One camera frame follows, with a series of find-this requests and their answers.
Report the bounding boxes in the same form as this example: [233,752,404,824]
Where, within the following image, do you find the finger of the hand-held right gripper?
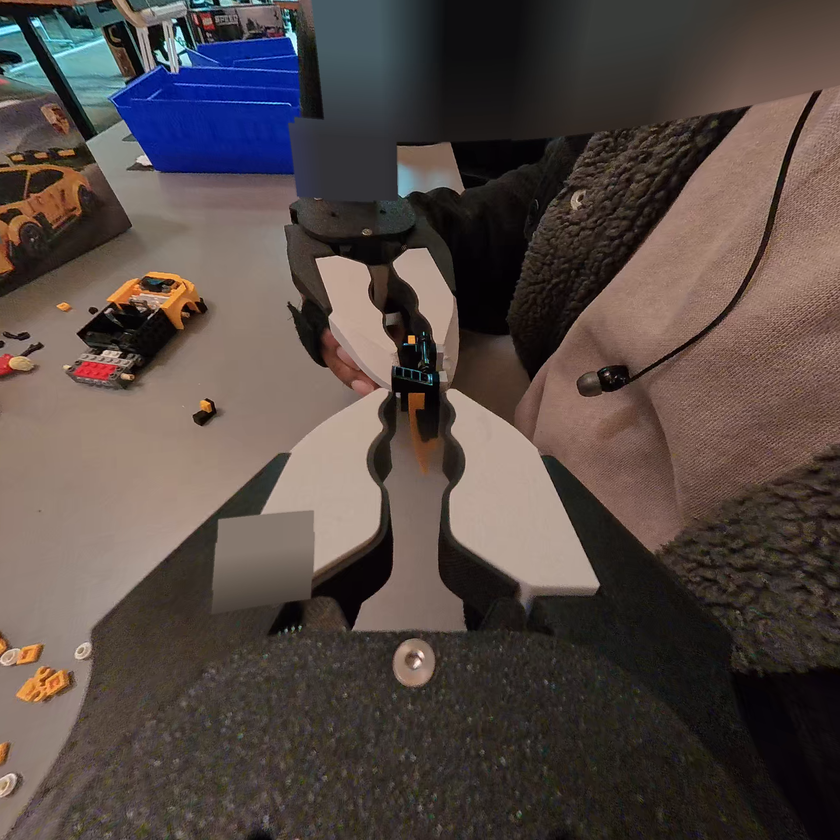
[315,255,404,393]
[395,246,460,388]

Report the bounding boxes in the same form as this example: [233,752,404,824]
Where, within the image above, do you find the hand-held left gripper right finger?
[438,390,601,627]

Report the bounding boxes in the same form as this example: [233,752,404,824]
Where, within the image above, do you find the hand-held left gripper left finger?
[262,388,395,624]

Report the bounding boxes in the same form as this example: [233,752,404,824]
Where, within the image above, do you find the orange black lego subassembly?
[390,331,448,476]

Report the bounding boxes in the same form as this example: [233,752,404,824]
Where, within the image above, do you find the lego car chassis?
[63,272,209,391]

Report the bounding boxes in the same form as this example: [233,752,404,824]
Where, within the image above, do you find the dark boxed lego sets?
[190,3,286,40]

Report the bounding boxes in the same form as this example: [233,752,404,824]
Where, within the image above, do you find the lego set box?
[0,98,132,296]

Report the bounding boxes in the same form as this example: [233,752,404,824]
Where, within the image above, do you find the scattered small lego pieces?
[0,630,93,798]

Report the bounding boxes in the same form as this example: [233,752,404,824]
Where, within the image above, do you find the person's right hand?
[319,327,380,398]

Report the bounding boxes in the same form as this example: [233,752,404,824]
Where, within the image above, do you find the black earbud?
[576,88,823,398]

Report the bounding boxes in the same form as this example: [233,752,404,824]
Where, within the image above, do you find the blue plastic bin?
[196,36,299,72]
[108,66,299,175]

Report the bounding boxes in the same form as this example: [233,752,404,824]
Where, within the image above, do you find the black fleece jacket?
[505,108,840,677]

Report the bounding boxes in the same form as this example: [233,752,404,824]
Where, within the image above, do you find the beige sweatshirt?
[515,85,840,552]

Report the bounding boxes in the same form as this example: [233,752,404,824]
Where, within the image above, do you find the black slanted pole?
[13,13,99,142]

